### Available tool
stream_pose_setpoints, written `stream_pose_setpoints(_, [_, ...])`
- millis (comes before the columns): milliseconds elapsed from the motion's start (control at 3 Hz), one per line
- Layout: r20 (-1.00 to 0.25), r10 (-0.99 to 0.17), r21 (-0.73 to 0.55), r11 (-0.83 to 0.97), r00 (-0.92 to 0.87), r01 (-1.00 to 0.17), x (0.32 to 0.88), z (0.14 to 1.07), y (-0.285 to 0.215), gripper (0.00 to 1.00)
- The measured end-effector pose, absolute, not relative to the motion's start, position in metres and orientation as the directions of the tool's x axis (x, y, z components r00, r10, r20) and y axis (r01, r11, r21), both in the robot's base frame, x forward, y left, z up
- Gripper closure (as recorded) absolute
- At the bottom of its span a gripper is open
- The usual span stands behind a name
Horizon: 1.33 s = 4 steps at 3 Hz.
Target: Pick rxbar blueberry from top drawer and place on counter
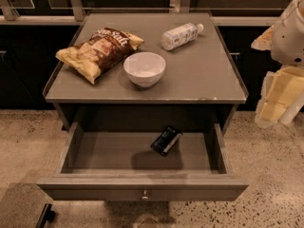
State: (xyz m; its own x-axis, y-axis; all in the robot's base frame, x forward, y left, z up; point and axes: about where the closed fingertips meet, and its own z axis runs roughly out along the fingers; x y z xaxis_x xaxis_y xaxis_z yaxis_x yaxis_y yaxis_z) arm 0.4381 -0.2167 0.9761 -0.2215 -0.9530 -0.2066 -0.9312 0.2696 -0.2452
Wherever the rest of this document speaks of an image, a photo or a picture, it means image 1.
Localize white ceramic bowl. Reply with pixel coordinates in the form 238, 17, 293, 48
123, 52, 166, 87

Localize metal railing frame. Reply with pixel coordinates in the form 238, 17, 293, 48
0, 0, 292, 26

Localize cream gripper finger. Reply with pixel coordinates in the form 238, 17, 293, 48
251, 27, 274, 51

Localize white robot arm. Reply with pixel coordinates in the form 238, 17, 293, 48
251, 0, 304, 128

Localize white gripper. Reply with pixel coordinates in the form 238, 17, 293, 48
255, 66, 304, 128

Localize yellow brown sea salt chip bag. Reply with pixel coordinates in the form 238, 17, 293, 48
56, 28, 143, 85

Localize round metal drawer knob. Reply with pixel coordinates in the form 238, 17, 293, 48
141, 190, 150, 201

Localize clear plastic water bottle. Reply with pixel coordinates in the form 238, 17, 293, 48
161, 23, 204, 51

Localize grey cabinet with counter top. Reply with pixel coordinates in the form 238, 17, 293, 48
45, 13, 248, 127

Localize open grey top drawer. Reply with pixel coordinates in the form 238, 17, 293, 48
37, 123, 248, 201

